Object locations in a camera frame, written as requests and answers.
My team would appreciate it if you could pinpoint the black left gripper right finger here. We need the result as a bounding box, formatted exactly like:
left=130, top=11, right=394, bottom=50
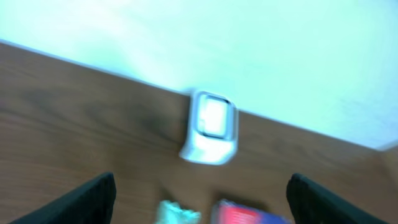
left=286, top=173, right=385, bottom=224

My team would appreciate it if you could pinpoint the green tissue pack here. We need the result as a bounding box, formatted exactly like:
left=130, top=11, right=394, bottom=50
left=154, top=200, right=201, bottom=224

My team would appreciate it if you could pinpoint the red purple Carefree pad pack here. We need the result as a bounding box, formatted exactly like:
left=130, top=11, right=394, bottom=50
left=210, top=200, right=292, bottom=224

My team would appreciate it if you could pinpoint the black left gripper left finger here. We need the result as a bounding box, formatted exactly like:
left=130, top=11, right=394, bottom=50
left=13, top=172, right=116, bottom=224

